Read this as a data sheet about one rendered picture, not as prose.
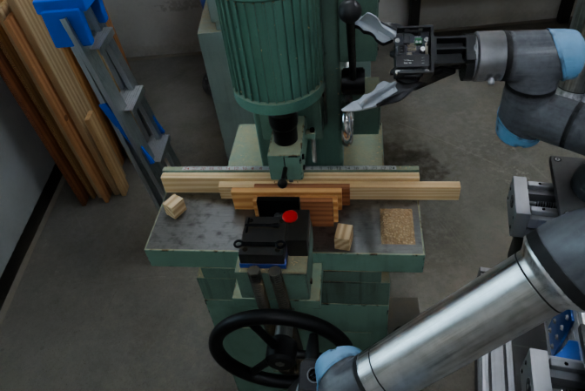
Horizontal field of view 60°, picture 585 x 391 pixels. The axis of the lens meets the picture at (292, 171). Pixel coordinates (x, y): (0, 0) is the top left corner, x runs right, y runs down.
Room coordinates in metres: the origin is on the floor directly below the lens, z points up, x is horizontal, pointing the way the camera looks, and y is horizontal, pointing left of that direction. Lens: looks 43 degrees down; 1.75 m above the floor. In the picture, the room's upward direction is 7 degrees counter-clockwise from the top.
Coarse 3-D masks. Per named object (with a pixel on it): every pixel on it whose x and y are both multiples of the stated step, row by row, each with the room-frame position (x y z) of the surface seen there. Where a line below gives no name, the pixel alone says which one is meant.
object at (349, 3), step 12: (348, 0) 0.70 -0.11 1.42; (348, 12) 0.68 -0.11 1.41; (360, 12) 0.69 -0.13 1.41; (348, 24) 0.72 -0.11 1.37; (348, 36) 0.75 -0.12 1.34; (348, 48) 0.79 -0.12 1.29; (348, 60) 0.84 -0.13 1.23; (348, 72) 0.94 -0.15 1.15; (360, 72) 0.93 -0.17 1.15; (348, 84) 0.92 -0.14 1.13; (360, 84) 0.91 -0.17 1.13
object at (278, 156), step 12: (300, 120) 0.89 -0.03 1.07; (300, 132) 0.85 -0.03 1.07; (276, 144) 0.82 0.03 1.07; (300, 144) 0.81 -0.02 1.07; (276, 156) 0.79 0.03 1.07; (288, 156) 0.78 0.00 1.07; (300, 156) 0.78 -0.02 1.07; (276, 168) 0.79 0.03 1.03; (288, 168) 0.78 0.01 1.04; (300, 168) 0.78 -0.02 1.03
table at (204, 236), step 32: (192, 192) 0.89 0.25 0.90; (160, 224) 0.80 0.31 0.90; (192, 224) 0.78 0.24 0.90; (224, 224) 0.77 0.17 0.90; (352, 224) 0.72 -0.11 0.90; (416, 224) 0.70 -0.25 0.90; (160, 256) 0.72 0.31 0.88; (192, 256) 0.71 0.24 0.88; (224, 256) 0.69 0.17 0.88; (320, 256) 0.66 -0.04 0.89; (352, 256) 0.64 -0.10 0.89; (384, 256) 0.63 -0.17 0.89; (416, 256) 0.62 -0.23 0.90; (320, 288) 0.59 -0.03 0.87
